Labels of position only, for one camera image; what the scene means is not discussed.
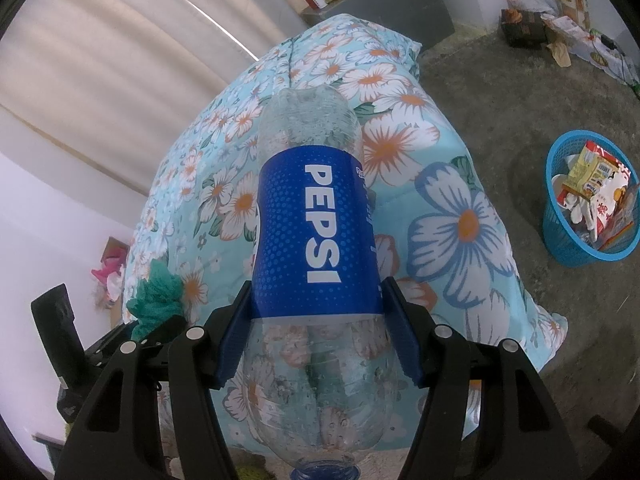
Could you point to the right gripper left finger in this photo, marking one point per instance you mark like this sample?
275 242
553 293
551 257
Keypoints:
117 433

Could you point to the Pepsi plastic bottle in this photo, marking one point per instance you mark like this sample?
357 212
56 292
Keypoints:
319 370

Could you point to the clear zip plastic bag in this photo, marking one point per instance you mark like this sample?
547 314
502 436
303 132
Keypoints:
622 221

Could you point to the red white snack bag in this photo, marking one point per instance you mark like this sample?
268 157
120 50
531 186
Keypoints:
589 218

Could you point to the yellow snack wrapper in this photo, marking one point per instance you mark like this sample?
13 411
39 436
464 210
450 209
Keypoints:
591 170

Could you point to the blue plastic trash basket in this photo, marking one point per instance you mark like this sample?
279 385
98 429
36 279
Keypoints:
560 239

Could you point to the pile of cardboard and bags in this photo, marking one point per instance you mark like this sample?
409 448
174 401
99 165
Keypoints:
109 279

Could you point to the teal crumpled cloth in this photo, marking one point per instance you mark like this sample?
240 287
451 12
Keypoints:
157 299

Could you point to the cream window curtain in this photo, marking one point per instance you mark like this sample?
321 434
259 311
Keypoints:
116 81

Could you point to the black box on floor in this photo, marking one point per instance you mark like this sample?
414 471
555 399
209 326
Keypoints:
523 29

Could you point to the grey bedside cabinet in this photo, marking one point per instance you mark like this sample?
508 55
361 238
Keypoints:
427 22

